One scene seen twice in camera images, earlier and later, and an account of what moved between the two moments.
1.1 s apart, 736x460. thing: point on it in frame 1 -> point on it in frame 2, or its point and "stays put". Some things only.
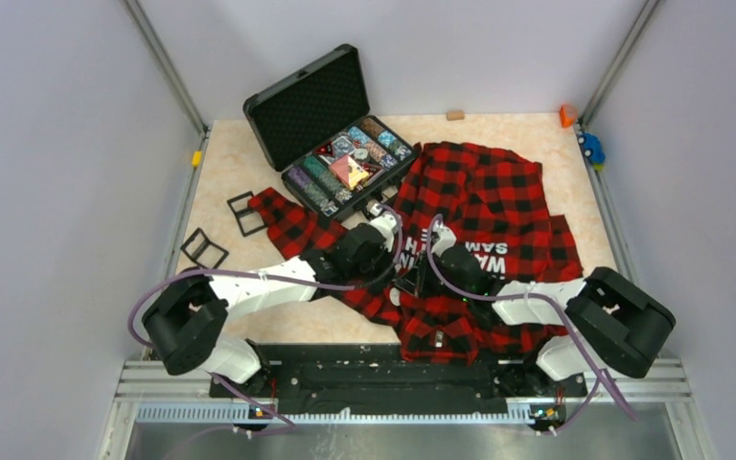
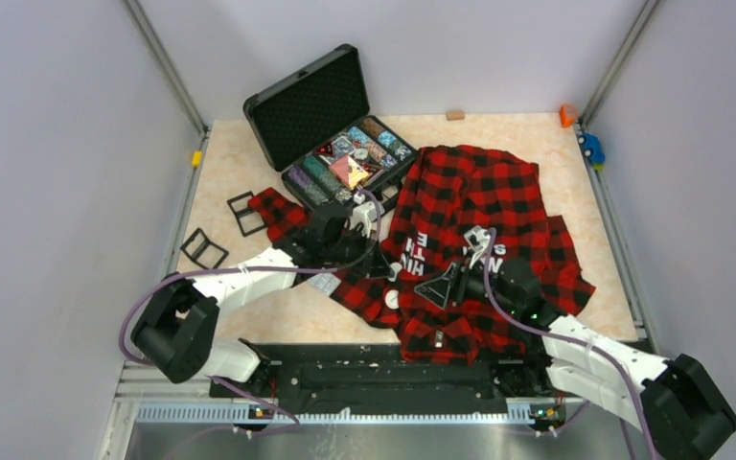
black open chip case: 313,124 stays put
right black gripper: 415,282 -> 457,278
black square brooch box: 245,216 stays put
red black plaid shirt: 465,224 stays put
